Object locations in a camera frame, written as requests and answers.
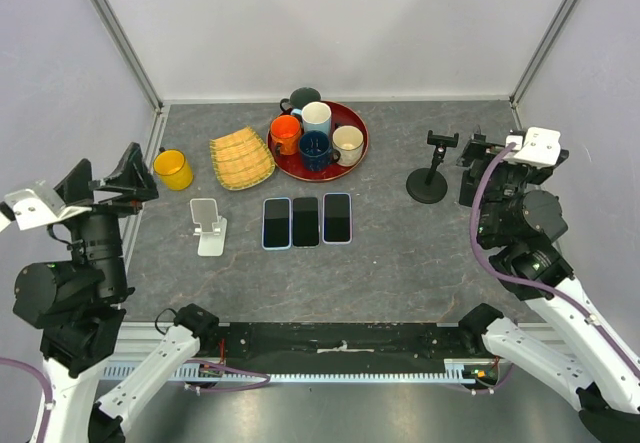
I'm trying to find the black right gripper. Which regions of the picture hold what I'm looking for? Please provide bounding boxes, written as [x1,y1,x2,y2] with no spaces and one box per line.
[455,124,547,240]

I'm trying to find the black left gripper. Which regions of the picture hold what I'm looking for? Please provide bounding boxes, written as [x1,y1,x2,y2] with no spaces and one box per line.
[60,139,161,295]

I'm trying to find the black round-base phone stand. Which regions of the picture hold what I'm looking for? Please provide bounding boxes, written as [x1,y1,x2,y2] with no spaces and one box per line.
[406,130,459,204]

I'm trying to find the lavender cased phone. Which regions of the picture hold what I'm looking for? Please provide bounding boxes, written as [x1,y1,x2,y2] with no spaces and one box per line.
[322,193,352,245]

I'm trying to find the light blue cased phone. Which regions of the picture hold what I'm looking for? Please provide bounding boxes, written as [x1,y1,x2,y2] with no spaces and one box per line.
[262,197,292,250]

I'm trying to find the clear cased black phone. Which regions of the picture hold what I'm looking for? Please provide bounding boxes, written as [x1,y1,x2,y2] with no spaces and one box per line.
[292,197,320,248]

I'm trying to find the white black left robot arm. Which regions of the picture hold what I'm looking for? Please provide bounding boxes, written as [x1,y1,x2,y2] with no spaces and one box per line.
[1,142,220,442]

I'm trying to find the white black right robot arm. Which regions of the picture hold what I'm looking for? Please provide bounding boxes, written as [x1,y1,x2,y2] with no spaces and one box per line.
[457,127,639,442]

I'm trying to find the black block phone stand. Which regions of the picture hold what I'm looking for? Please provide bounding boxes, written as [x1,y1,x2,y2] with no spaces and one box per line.
[458,168,484,207]

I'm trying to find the white phone stand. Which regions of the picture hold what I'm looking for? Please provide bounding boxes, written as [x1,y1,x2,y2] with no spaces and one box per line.
[190,198,227,257]

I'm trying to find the yellow mug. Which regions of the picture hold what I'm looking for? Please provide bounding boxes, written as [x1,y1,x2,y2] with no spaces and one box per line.
[153,147,194,191]

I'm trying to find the cream dimpled mug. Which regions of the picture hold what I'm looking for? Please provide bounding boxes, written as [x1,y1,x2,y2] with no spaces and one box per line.
[332,126,364,167]

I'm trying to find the woven bamboo tray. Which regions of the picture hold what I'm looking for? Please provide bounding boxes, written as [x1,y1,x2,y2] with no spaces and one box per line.
[209,126,276,191]

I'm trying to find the red round tray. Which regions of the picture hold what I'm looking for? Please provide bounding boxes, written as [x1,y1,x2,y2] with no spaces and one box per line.
[266,101,369,183]

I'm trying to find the dark blue mug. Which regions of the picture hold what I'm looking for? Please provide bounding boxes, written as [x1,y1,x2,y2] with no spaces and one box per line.
[298,131,341,172]

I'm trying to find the light blue mug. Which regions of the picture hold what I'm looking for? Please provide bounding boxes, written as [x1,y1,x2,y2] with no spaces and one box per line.
[291,101,332,136]

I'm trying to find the dark grey mug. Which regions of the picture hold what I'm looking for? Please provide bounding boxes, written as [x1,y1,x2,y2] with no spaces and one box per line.
[279,87,322,114]

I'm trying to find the orange mug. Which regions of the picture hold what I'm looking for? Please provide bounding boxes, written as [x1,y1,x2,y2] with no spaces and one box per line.
[269,115,302,156]

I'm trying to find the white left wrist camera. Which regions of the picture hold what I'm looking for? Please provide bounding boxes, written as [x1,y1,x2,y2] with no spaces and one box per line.
[1,180,92,231]

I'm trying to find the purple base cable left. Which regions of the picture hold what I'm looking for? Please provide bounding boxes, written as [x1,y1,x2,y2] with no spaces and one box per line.
[182,357,272,395]

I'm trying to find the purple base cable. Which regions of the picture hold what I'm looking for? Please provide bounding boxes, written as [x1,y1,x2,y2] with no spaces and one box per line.
[182,357,272,395]
[462,362,516,397]

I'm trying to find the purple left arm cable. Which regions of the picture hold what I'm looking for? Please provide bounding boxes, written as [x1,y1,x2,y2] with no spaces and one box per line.
[0,356,55,443]

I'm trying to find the right aluminium frame post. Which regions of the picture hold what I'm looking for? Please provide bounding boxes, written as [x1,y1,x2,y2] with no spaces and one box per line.
[509,0,580,111]

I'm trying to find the aluminium frame post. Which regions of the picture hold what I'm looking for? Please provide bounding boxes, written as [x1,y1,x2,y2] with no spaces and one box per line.
[509,0,580,111]
[68,0,165,114]

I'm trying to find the left aluminium frame post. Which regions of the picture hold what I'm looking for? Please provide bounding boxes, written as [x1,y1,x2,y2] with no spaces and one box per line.
[68,0,165,114]

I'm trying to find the grey slotted cable duct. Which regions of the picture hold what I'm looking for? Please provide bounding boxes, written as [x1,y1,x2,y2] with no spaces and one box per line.
[102,360,501,385]

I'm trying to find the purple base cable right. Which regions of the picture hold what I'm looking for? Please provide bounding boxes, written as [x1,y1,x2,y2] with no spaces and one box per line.
[462,362,516,397]

